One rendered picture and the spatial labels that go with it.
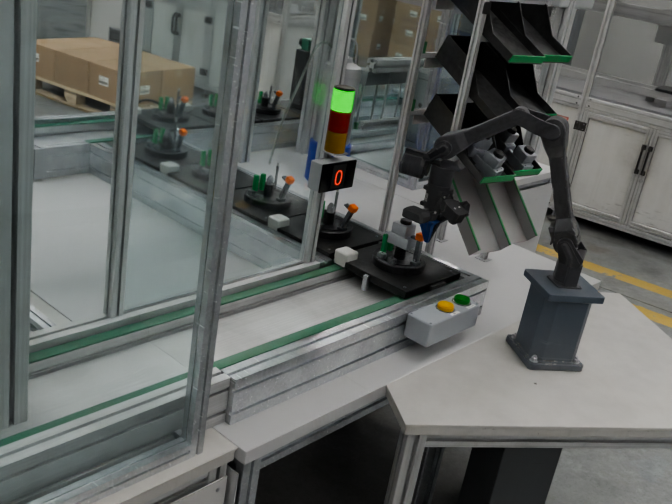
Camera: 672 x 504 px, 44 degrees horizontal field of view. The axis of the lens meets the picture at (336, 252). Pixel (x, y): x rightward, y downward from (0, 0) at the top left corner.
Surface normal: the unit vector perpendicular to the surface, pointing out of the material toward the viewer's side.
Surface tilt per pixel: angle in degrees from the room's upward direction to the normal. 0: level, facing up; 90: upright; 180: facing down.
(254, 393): 90
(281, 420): 0
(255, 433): 0
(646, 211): 90
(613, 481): 1
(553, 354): 90
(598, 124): 90
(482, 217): 45
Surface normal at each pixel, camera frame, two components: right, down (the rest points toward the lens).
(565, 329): 0.21, 0.40
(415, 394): 0.16, -0.91
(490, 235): 0.54, -0.37
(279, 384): 0.73, 0.36
